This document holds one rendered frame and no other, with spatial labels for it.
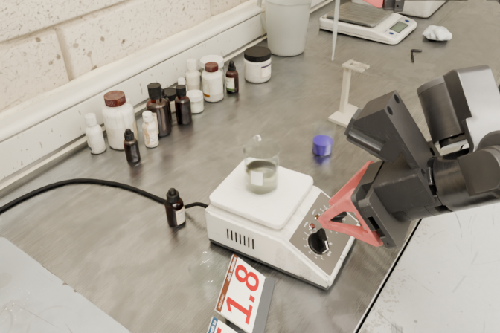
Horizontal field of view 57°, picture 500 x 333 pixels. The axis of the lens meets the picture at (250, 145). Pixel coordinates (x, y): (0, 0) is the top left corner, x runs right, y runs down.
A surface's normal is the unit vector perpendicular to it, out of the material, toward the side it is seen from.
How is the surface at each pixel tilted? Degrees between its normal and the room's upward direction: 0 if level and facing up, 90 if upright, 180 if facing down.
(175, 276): 0
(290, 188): 0
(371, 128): 90
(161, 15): 90
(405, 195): 90
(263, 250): 90
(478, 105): 42
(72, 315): 0
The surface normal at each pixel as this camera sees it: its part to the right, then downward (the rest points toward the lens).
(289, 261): -0.49, 0.51
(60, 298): -0.01, -0.82
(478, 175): -0.96, 0.17
